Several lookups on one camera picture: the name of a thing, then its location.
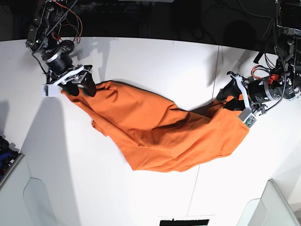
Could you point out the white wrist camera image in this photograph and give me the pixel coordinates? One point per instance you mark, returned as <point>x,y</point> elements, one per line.
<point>247,117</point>
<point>50,90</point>

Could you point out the white framed black slot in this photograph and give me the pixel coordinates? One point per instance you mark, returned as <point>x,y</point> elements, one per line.
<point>203,220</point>

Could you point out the grey panel left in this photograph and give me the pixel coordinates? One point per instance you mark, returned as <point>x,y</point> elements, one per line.
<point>24,200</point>

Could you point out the bin with dark items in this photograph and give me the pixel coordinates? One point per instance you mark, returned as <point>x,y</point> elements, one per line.
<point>7,156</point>

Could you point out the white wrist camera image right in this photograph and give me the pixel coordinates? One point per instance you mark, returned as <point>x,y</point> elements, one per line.
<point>247,117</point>

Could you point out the grey panel right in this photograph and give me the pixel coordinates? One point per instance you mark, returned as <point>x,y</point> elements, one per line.
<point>272,209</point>

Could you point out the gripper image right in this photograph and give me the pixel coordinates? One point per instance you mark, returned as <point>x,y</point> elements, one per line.
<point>251,93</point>

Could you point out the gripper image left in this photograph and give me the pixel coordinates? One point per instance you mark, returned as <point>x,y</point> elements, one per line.
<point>61,71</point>

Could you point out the orange t-shirt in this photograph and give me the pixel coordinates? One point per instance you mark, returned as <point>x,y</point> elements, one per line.
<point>154,134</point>

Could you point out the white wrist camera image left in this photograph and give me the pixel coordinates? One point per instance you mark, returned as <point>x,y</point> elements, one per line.
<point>50,90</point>

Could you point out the grey panel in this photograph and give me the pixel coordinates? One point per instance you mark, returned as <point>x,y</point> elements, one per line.
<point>24,200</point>
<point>272,209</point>

